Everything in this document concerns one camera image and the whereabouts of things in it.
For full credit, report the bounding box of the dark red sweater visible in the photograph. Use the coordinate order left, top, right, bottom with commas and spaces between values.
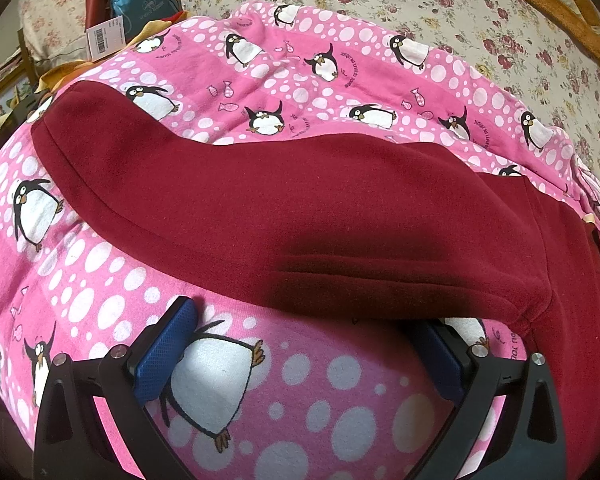
31, 81, 600, 479

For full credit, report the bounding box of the pink penguin blanket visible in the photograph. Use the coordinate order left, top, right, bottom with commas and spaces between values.
0, 1, 600, 479

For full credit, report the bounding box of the white barcode tag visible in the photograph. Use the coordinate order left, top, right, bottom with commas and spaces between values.
85, 16, 125, 62

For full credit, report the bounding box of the floral pillow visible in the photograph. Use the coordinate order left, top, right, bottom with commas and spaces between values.
18, 0, 86, 67

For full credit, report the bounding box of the blue plastic bag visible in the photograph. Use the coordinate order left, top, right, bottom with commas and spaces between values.
111, 0, 181, 41

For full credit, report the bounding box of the floral bed sheet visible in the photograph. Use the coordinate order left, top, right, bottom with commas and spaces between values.
181, 0, 600, 179

